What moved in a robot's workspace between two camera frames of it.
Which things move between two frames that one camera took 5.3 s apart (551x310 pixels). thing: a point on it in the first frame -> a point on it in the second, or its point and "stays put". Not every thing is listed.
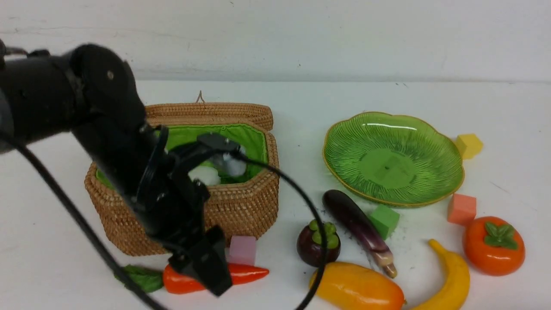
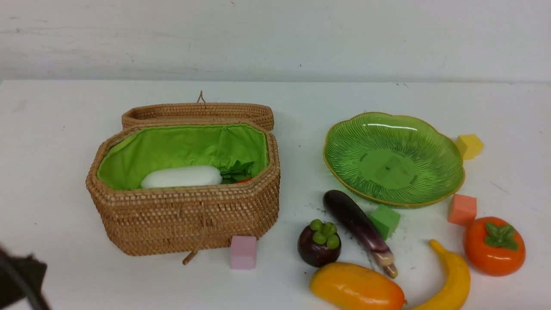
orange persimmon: [493, 246] stays put
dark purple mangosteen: [310, 245] stays put
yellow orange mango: [350, 286] stays put
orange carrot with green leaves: [170, 280] -> [238, 173]
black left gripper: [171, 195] -> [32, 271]
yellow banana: [457, 281] stays put
